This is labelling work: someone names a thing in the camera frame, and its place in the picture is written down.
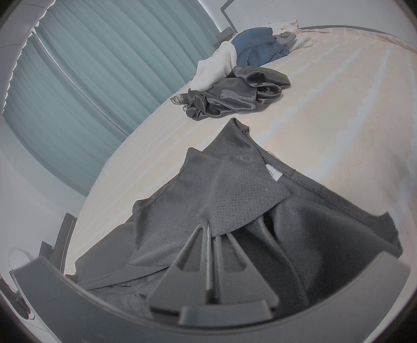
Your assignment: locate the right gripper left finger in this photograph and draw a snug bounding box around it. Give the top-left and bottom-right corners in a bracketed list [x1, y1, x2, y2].
[148, 223, 211, 315]

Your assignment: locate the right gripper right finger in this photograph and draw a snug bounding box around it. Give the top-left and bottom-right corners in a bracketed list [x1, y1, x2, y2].
[213, 232, 279, 313]

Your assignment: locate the black T-shirt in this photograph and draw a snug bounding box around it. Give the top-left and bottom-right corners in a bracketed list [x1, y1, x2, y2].
[74, 117, 403, 321]

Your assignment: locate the bed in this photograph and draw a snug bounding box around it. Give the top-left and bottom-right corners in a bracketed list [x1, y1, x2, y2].
[64, 0, 417, 321]

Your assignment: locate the black satin garment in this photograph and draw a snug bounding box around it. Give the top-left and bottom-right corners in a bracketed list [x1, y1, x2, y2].
[170, 66, 291, 121]

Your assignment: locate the blue-green curtain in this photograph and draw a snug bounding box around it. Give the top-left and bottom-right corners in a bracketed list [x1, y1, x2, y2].
[3, 34, 128, 197]
[33, 0, 223, 136]

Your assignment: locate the white garment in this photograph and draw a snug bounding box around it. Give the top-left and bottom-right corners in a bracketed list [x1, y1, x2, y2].
[191, 41, 239, 92]

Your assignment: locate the blue knitted garment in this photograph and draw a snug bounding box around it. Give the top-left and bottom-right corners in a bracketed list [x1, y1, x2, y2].
[231, 27, 289, 67]

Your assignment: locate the grey bedside table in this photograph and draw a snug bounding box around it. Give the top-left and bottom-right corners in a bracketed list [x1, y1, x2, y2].
[214, 27, 236, 47]

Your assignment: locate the grey garment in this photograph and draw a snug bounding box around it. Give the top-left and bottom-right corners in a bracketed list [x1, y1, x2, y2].
[274, 31, 296, 53]

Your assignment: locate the cream garment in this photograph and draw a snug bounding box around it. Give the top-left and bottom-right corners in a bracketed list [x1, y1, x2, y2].
[289, 31, 314, 51]

